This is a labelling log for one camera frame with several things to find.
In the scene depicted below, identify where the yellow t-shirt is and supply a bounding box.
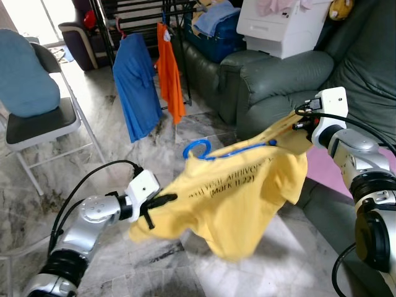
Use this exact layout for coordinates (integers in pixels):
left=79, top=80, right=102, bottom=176
left=129, top=110, right=310, bottom=260

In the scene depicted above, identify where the reddish clothes hanger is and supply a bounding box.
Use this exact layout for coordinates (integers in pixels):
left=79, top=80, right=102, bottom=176
left=116, top=17, right=131, bottom=38

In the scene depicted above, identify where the pink foam mat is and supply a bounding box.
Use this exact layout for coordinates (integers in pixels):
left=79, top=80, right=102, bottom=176
left=306, top=145, right=396, bottom=199

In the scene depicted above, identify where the grey-green leather sofa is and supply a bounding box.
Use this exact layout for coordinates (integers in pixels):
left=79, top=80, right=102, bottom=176
left=179, top=0, right=396, bottom=297

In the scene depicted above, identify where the white plastic drawer unit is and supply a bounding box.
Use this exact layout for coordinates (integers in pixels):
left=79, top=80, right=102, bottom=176
left=236, top=0, right=338, bottom=59

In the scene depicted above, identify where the blue t-shirt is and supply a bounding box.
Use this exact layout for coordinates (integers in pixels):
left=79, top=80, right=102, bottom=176
left=113, top=32, right=163, bottom=143

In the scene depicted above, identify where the yellow plush toy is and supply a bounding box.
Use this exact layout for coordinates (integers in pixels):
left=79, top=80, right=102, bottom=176
left=328, top=0, right=355, bottom=21

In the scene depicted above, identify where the pink cloth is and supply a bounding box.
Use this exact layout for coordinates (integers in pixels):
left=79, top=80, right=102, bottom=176
left=257, top=0, right=313, bottom=16

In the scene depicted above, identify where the orange t-shirt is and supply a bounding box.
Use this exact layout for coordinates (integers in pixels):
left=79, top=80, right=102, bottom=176
left=156, top=22, right=186, bottom=124

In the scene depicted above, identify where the light blue towel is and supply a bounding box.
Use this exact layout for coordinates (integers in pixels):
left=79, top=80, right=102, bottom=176
left=195, top=3, right=242, bottom=37

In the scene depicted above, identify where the grey folding chair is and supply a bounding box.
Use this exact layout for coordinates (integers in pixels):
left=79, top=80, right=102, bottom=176
left=0, top=43, right=106, bottom=196

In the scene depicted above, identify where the blue-grey oval cushion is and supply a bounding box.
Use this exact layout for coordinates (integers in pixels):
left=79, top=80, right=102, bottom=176
left=0, top=29, right=61, bottom=118

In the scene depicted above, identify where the dark brown armchair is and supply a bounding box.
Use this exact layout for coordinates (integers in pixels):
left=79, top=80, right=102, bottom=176
left=59, top=0, right=118, bottom=70

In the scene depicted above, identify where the red cap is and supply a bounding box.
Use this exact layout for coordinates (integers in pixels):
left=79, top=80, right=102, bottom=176
left=82, top=9, right=98, bottom=30

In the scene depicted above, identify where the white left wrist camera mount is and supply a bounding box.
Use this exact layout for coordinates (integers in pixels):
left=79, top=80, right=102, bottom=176
left=126, top=169, right=160, bottom=217

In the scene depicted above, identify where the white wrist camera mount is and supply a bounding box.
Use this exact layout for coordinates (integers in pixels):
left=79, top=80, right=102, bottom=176
left=126, top=169, right=160, bottom=217
left=312, top=87, right=348, bottom=148

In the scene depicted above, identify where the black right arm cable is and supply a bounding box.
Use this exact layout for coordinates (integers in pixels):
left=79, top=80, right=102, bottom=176
left=295, top=104, right=396, bottom=146

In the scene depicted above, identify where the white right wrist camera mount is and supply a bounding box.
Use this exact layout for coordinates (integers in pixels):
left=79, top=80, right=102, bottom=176
left=312, top=87, right=348, bottom=148

